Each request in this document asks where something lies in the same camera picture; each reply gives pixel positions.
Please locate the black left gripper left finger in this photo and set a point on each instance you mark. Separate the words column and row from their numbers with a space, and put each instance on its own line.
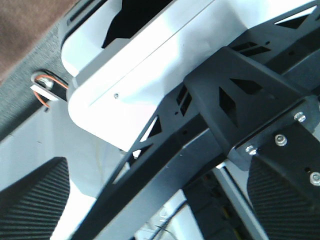
column 31, row 207

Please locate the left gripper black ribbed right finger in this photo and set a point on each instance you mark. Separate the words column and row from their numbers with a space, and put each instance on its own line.
column 281, row 210

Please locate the brown towel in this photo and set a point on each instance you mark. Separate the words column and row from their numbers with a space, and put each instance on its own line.
column 22, row 24

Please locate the white robot torso shell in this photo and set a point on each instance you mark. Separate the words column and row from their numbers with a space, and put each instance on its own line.
column 116, row 89

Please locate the black metal frame bracket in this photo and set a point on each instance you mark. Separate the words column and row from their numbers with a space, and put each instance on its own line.
column 255, row 99

